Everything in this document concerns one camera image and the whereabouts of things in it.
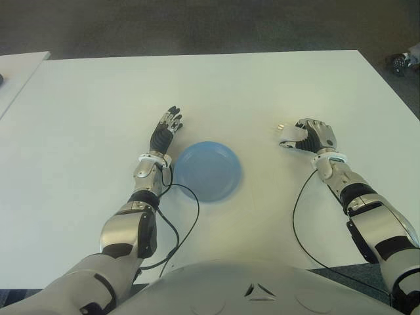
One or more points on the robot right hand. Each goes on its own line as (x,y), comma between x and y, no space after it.
(320,138)

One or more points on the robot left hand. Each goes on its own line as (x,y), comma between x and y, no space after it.
(161,138)

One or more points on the white cube charger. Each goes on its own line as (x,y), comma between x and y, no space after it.
(292,133)

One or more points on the robot right arm silver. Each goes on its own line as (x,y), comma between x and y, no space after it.
(377,216)

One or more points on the robot left arm silver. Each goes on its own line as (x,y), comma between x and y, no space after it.
(115,236)

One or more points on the blue round plate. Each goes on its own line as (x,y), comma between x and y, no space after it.
(208,172)

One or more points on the black perforated shoe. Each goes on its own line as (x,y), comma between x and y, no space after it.
(399,64)

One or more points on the person leg in jeans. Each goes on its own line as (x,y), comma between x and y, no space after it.
(414,54)

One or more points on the white side table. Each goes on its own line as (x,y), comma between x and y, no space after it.
(19,78)

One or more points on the grey robot torso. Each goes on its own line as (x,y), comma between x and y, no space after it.
(262,288)

